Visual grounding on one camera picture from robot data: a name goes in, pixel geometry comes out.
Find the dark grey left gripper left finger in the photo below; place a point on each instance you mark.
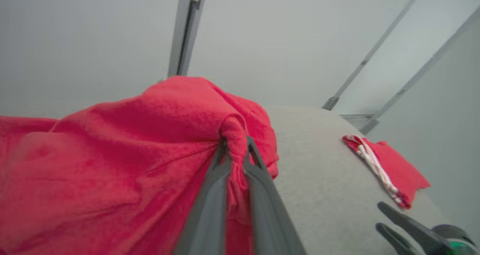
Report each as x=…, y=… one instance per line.
x=210, y=210

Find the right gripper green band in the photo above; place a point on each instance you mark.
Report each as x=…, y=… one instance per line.
x=457, y=243

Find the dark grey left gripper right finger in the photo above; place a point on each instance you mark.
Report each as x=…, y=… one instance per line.
x=268, y=210

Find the red garment with striped band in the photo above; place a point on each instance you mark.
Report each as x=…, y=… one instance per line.
x=397, y=168

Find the red garment with white band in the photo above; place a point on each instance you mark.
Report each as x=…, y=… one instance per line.
x=112, y=153

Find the grey fabric table cover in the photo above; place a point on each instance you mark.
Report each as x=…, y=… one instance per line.
x=318, y=172

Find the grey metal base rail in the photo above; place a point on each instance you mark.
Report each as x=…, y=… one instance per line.
x=356, y=117

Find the grey diagonal frame strut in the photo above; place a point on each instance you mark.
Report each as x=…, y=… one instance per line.
x=371, y=54
x=420, y=75

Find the grey vertical frame post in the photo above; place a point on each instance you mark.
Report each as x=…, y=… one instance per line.
x=185, y=30

